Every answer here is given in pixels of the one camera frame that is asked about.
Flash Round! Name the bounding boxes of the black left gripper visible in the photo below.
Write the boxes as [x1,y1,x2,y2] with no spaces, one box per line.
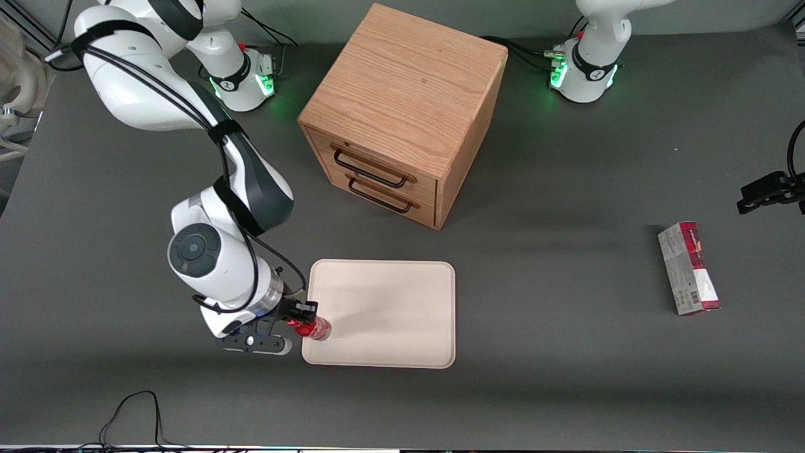
[736,171,805,216]

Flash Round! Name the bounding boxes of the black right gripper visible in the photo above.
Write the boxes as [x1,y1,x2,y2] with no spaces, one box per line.
[253,296,319,337]

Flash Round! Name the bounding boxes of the red coke bottle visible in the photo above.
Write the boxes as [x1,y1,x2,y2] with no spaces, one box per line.
[286,316,333,342]

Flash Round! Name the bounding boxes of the beige plastic tray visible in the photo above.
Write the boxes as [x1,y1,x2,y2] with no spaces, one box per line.
[301,259,456,369]

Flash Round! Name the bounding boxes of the red grey carton box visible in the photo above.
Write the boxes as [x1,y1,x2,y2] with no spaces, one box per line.
[657,221,722,316]

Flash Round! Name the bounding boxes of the small wooden drawer front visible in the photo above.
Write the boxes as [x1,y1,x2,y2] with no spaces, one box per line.
[328,169,438,229]

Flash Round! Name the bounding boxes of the large wooden drawer front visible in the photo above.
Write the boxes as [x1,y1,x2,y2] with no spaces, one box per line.
[304,125,439,209]

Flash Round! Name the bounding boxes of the oak wooden drawer cabinet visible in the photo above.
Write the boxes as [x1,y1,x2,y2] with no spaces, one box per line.
[297,3,509,231]

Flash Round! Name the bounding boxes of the beige rounded background object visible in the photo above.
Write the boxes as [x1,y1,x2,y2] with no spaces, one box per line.
[0,13,56,163]

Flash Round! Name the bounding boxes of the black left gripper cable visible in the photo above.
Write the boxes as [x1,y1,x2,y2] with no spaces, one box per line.
[787,120,805,178]

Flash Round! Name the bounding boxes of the short black drawer handle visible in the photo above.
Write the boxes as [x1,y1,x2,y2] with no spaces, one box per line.
[347,177,415,214]

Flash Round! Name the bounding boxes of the long black drawer handle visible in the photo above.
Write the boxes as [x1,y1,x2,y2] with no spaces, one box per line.
[331,145,410,189]

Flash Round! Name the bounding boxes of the black cable at table edge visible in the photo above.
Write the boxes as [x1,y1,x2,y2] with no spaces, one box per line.
[75,390,189,451]

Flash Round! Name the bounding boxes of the black cable along right arm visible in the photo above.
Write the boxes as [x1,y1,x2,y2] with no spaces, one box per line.
[45,44,310,315]

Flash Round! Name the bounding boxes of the black right arm base cables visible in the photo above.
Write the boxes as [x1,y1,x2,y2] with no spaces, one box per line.
[239,8,300,80]

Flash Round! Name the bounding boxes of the black arm base cables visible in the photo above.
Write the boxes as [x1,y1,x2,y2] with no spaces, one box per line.
[480,18,589,74]
[239,8,300,80]

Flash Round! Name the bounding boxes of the black left arm base cables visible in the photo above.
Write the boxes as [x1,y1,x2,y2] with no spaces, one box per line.
[480,18,589,74]

